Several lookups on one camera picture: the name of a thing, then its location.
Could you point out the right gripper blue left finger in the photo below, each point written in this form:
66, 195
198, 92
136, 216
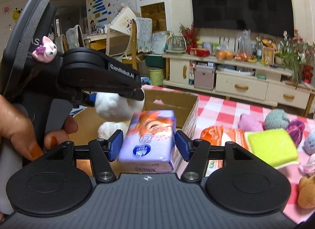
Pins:
113, 145

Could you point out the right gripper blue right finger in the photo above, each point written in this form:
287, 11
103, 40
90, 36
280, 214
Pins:
185, 145

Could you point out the white fluffy plush toy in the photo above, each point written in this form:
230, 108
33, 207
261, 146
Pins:
117, 112

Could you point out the purple tissue pack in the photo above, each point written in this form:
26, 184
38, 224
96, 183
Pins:
149, 144

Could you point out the pink knitted cloth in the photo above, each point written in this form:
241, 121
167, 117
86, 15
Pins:
248, 123

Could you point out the green yellow sponge cloth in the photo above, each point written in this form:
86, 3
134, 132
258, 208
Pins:
275, 147

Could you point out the teal knitted hat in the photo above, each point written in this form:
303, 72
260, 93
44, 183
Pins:
276, 119

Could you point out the purple pink knitted hat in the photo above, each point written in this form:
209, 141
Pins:
295, 129

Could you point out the white pink baby cloth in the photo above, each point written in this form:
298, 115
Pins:
309, 168

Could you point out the brown plush slipper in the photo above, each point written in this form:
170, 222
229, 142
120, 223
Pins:
306, 197

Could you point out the person left hand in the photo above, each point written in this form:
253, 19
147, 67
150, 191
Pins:
18, 140

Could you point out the orange white tissue pack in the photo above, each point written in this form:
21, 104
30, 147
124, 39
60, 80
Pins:
219, 135

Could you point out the pink cat charm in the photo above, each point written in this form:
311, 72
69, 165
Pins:
45, 52

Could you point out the red white checkered tablecloth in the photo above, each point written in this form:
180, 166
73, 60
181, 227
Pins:
214, 111

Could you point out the pink storage box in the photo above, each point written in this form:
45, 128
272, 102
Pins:
204, 77

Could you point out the green trash bin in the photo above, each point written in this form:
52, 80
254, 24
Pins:
157, 76

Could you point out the wooden dining chair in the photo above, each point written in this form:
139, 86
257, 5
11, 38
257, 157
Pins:
124, 47

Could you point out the cream tv cabinet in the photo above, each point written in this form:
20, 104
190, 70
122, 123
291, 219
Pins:
241, 80

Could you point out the flower plant pot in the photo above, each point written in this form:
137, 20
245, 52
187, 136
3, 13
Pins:
298, 56

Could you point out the black television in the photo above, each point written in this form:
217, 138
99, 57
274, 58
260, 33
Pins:
273, 17

